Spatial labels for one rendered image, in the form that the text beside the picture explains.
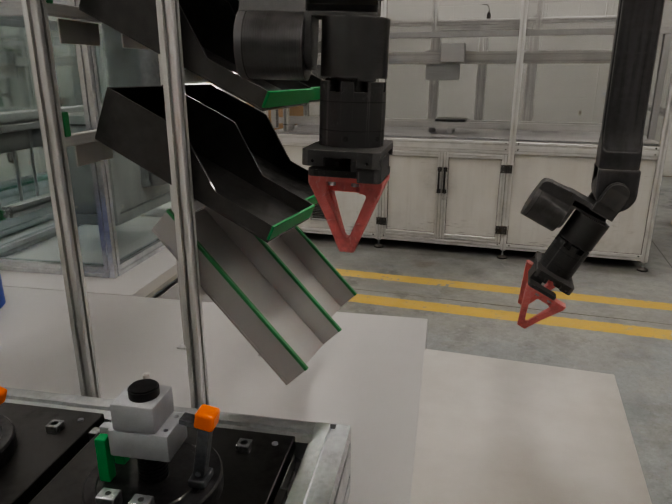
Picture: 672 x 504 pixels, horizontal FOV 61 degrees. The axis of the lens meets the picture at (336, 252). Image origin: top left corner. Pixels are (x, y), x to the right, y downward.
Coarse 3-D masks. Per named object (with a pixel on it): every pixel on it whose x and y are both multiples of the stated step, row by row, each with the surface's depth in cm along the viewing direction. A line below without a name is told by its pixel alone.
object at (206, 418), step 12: (204, 408) 56; (216, 408) 57; (180, 420) 56; (192, 420) 56; (204, 420) 55; (216, 420) 56; (204, 432) 56; (204, 444) 56; (204, 456) 57; (204, 468) 57
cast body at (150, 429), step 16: (144, 384) 57; (128, 400) 56; (144, 400) 55; (160, 400) 56; (112, 416) 56; (128, 416) 55; (144, 416) 55; (160, 416) 56; (176, 416) 59; (112, 432) 56; (128, 432) 56; (144, 432) 55; (160, 432) 56; (176, 432) 57; (112, 448) 57; (128, 448) 56; (144, 448) 56; (160, 448) 56; (176, 448) 57
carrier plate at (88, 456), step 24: (192, 432) 70; (216, 432) 70; (240, 432) 70; (96, 456) 66; (240, 456) 66; (264, 456) 66; (288, 456) 66; (72, 480) 62; (240, 480) 62; (264, 480) 62
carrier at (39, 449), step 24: (0, 408) 75; (24, 408) 75; (48, 408) 75; (0, 432) 67; (24, 432) 70; (72, 432) 70; (0, 456) 63; (24, 456) 66; (48, 456) 66; (72, 456) 68; (0, 480) 62; (24, 480) 62; (48, 480) 64
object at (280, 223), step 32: (128, 96) 78; (160, 96) 84; (128, 128) 74; (160, 128) 72; (192, 128) 85; (224, 128) 83; (160, 160) 74; (192, 160) 72; (224, 160) 85; (224, 192) 78; (256, 192) 83; (288, 192) 83; (256, 224) 71; (288, 224) 75
